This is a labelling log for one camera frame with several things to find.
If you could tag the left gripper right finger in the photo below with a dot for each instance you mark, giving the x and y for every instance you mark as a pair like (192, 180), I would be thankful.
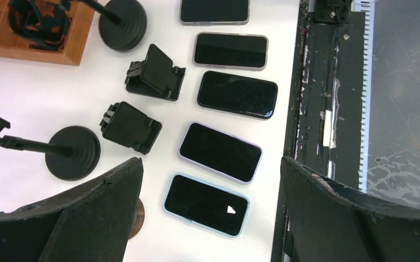
(333, 222)

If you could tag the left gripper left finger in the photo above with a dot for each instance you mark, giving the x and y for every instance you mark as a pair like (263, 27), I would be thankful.
(89, 222)

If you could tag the wooden base phone stand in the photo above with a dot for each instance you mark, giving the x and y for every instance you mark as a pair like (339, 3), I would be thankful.
(138, 220)

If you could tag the black round stand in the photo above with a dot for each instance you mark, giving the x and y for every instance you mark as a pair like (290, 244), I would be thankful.
(71, 154)
(122, 23)

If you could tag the black small phone stand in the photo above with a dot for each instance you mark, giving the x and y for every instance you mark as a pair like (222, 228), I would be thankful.
(128, 126)

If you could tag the light blue case phone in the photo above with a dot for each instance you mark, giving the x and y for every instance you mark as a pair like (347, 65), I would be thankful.
(206, 205)

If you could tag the lavender case phone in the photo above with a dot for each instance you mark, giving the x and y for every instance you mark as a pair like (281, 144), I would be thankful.
(220, 152)

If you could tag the black phone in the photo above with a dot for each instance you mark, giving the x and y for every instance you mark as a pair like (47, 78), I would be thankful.
(237, 94)

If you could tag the black wedge phone stand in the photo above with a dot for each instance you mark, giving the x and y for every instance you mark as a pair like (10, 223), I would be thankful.
(155, 76)

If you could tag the grey case phone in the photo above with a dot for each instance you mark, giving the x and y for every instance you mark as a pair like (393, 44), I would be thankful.
(231, 51)

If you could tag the pink case phone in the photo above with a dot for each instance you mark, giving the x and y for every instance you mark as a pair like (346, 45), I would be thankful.
(214, 12)

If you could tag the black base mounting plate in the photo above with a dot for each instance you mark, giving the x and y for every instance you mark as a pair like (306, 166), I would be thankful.
(324, 115)

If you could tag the orange compartment tray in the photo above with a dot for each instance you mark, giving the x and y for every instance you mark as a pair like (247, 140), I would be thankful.
(13, 46)

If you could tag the white cable duct rail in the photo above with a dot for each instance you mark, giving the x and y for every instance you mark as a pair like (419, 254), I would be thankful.
(368, 8)

